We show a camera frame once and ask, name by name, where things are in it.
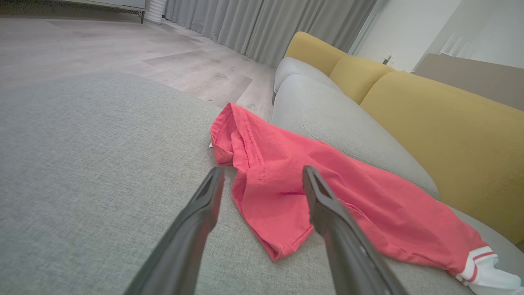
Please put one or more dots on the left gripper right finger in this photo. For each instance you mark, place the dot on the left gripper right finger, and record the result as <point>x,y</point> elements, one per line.
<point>352,254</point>

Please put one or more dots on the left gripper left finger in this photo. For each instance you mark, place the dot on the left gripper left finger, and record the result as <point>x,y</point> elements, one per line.
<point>184,246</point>

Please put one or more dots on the red shirt with white trim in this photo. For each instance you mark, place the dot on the red shirt with white trim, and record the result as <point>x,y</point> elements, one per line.
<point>368,192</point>

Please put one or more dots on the large grey sofa seat cushion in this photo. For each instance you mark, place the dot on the large grey sofa seat cushion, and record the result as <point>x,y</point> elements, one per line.
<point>82,164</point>

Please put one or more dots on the grey stitched sofa seat cushion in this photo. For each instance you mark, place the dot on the grey stitched sofa seat cushion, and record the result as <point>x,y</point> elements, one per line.
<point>327,110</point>

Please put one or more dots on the large yellow sofa back cushion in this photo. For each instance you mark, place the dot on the large yellow sofa back cushion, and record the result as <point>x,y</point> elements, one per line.
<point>450,135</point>

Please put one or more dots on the medium yellow sofa back cushion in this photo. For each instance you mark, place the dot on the medium yellow sofa back cushion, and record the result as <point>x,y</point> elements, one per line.
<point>356,78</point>

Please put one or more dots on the small grey sofa seat cushion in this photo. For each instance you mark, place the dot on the small grey sofa seat cushion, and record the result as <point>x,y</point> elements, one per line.
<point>294,69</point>

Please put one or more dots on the small yellow sofa back cushion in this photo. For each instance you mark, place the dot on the small yellow sofa back cushion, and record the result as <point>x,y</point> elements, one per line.
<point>311,51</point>

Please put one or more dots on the grey pleated curtain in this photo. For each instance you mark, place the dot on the grey pleated curtain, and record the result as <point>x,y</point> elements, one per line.
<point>266,24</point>

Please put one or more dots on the white ribbed floor appliance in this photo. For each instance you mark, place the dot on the white ribbed floor appliance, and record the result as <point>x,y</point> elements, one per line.
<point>154,10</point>

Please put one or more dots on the low cabinet with thin legs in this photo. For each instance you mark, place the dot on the low cabinet with thin legs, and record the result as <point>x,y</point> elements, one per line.
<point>123,3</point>

